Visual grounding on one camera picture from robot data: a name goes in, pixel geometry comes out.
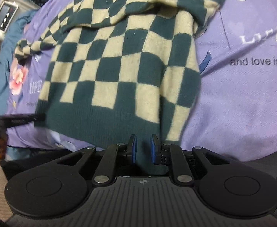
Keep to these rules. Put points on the green cream checkered sweater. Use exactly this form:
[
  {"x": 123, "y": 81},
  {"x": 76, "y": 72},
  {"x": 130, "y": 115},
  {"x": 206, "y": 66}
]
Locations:
[{"x": 119, "y": 75}]

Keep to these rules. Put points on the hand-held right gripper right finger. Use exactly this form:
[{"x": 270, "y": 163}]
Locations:
[{"x": 154, "y": 149}]

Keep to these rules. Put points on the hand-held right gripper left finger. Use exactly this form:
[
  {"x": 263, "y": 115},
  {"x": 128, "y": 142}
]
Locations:
[{"x": 133, "y": 149}]

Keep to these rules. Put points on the purple floral bedsheet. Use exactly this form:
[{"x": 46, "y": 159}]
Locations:
[{"x": 238, "y": 99}]

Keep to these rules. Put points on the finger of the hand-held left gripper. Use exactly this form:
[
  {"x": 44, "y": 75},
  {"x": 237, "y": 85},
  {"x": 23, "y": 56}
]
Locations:
[{"x": 26, "y": 119}]

